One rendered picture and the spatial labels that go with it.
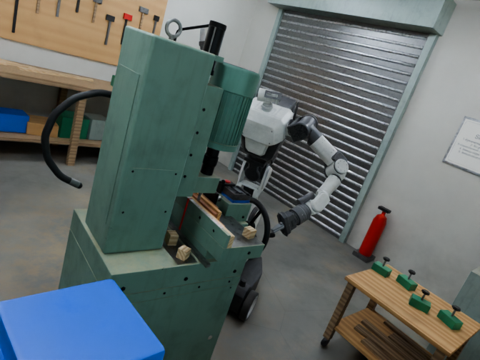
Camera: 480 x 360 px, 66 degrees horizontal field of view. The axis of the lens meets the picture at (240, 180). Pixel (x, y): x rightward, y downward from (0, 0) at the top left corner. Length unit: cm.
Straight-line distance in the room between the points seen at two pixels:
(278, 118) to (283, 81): 314
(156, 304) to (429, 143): 328
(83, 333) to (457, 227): 375
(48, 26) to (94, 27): 47
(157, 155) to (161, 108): 16
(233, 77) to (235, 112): 12
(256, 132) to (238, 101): 67
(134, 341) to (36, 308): 13
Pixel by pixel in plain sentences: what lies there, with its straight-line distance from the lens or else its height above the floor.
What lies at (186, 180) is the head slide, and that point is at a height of 107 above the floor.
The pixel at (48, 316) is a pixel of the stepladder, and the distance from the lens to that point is 54.
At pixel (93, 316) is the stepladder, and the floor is 116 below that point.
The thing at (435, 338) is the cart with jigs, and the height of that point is 53.
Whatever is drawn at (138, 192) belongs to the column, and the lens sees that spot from 124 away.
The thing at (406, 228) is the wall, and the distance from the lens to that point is 418.
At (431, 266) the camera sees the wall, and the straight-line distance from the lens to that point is 416.
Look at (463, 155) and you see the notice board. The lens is 400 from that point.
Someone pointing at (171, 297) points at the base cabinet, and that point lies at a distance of 143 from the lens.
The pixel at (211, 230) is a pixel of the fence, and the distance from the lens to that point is 138.
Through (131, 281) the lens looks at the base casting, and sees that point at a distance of 129.
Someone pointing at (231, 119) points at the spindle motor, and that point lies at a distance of 136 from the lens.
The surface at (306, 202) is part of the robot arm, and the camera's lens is 186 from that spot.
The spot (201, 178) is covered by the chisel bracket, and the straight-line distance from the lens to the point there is 144.
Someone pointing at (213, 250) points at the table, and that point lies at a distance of 138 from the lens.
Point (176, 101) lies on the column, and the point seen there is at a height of 135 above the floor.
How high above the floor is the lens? 152
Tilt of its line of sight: 17 degrees down
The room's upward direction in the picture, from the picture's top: 18 degrees clockwise
